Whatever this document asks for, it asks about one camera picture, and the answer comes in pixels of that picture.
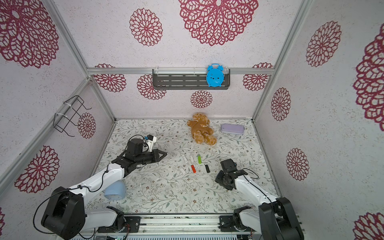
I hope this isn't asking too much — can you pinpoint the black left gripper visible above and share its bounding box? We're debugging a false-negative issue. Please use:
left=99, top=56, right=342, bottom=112
left=135, top=148, right=168, bottom=166

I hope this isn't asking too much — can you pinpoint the red usb drive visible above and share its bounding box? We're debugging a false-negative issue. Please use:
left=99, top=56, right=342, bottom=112
left=191, top=165, right=197, bottom=173

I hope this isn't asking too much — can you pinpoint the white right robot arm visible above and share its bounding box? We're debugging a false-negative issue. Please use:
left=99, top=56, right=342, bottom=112
left=215, top=159, right=305, bottom=240

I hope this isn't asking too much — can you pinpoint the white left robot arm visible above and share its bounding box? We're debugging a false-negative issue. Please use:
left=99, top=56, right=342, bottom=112
left=41, top=135, right=168, bottom=240

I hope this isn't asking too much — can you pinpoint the purple rectangular case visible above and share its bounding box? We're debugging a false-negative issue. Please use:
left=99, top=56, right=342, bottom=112
left=221, top=124, right=245, bottom=135

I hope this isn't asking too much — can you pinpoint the brown teddy bear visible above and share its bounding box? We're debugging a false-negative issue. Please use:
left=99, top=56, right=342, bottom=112
left=187, top=113, right=217, bottom=146

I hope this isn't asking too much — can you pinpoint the light blue cup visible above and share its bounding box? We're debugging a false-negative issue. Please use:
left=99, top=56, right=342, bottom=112
left=104, top=181, right=126, bottom=201

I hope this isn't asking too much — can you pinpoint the blue alarm clock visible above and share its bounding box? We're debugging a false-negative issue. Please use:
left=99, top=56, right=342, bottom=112
left=206, top=64, right=225, bottom=87

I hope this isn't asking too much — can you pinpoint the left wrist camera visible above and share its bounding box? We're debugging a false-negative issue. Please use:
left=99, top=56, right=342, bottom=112
left=144, top=135, right=157, bottom=152

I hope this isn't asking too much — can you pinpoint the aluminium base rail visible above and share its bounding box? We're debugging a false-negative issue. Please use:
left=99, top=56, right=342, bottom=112
left=53, top=212, right=307, bottom=236

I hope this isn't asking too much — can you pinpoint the grey wall shelf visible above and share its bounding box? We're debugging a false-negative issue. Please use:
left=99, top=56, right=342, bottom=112
left=152, top=69, right=231, bottom=91

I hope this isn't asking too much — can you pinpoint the black wire wall basket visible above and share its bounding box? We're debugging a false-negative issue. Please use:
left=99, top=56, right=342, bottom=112
left=53, top=95, right=92, bottom=138

